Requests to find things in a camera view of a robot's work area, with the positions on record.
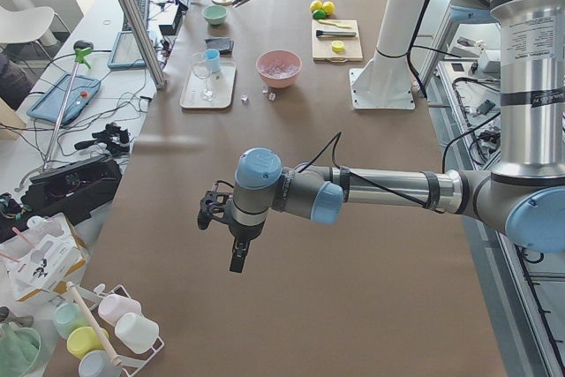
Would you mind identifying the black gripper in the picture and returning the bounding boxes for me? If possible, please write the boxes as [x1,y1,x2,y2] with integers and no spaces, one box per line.
[197,190,250,273]

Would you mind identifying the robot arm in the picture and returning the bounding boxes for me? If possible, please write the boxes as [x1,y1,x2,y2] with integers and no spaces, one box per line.
[198,0,564,272]

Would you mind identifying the pink bowl of ice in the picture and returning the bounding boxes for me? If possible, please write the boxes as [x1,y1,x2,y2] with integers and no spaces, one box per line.
[256,49,302,88]

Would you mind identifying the blue cup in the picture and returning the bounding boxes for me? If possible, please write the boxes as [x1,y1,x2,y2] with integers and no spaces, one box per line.
[203,49,221,73]

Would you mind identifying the white cup on rack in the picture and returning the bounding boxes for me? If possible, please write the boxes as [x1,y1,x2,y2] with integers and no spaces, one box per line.
[115,313,160,354]

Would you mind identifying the white cup rack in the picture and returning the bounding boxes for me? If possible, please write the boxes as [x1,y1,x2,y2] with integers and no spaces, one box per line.
[67,283,165,376]

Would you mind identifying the pink cup on rack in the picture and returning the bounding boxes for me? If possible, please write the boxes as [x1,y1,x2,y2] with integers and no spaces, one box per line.
[98,293,142,326]

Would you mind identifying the yellow cup on rack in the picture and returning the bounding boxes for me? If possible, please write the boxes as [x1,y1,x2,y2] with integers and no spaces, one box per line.
[66,326,104,359]

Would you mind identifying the grey cup on rack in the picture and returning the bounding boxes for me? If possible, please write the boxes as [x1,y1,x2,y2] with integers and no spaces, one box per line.
[79,351,122,377]

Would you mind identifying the green cup on rack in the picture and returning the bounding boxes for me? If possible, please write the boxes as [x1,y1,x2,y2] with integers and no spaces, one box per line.
[53,302,88,339]

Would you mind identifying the whole lemon upper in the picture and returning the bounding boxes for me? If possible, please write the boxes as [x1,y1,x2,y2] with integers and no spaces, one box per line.
[310,0,323,12]

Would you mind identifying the green bowl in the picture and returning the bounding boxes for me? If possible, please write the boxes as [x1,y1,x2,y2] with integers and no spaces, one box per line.
[202,4,228,26]

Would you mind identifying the yellow plastic knife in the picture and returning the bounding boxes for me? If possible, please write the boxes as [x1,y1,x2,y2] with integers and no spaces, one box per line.
[318,19,352,29]

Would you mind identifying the grey folded cloth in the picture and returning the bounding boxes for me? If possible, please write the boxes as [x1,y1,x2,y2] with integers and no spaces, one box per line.
[205,37,234,55]

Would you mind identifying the bamboo cutting board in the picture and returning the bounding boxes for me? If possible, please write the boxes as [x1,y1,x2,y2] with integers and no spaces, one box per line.
[312,19,364,62]

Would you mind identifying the half lemon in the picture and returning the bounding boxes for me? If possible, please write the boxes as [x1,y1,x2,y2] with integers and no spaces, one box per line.
[331,41,344,52]

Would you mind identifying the clear wine glass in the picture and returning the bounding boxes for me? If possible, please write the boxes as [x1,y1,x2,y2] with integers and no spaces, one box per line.
[192,51,215,102]

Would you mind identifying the black keyboard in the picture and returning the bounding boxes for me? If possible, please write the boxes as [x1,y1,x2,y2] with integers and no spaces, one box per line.
[121,0,151,33]

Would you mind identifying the cream serving tray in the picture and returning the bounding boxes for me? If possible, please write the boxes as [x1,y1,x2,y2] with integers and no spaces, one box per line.
[179,60,237,109]

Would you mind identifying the blue teach pendant far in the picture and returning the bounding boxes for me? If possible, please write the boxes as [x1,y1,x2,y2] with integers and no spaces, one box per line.
[107,31,146,71]

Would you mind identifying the blue teach pendant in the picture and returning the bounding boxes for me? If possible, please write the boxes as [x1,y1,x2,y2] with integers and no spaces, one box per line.
[26,72,102,126]
[107,31,146,71]

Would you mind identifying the black open case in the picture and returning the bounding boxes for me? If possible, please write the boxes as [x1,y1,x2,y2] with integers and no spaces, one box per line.
[21,155,122,224]

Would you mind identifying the cardboard product box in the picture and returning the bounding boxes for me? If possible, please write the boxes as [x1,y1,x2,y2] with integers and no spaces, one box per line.
[1,213,90,305]

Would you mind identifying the blue teach pendant near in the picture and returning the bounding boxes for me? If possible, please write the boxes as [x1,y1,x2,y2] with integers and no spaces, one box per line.
[26,72,102,126]

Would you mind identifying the white chair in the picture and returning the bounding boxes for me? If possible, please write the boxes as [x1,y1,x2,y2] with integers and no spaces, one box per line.
[1,6,69,58]

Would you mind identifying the aluminium frame post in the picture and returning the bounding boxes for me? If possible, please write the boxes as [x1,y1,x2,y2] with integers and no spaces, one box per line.
[118,0,166,89]

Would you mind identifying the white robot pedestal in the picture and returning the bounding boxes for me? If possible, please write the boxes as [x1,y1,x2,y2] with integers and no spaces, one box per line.
[350,0,427,110]

